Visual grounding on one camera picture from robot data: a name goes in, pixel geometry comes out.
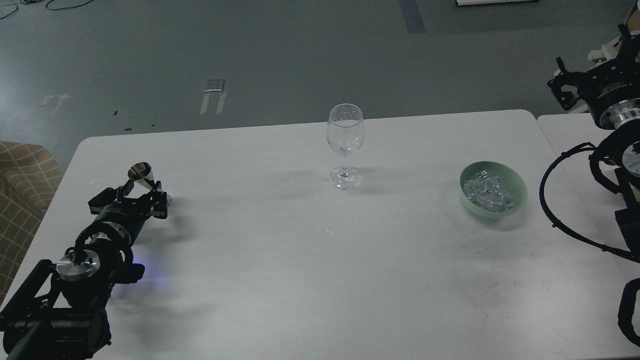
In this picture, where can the clear wine glass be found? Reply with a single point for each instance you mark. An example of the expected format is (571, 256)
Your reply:
(345, 135)

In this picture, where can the grey floor tape marker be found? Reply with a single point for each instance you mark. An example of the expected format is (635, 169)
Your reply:
(214, 96)

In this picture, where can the steel double jigger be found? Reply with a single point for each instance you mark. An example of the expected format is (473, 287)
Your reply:
(141, 174)

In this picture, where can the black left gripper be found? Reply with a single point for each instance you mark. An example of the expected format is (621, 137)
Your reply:
(128, 215)

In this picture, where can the beige checkered chair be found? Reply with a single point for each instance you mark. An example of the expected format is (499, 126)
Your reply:
(29, 179)

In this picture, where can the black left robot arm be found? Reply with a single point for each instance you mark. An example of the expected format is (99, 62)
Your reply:
(59, 311)

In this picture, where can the green bowl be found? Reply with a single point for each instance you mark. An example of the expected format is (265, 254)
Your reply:
(513, 181)

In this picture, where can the clear ice cubes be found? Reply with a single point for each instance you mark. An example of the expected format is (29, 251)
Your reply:
(486, 190)

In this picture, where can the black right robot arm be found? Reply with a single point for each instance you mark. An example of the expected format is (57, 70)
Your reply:
(614, 164)

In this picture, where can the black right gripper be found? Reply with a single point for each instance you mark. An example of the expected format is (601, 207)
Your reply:
(611, 93)

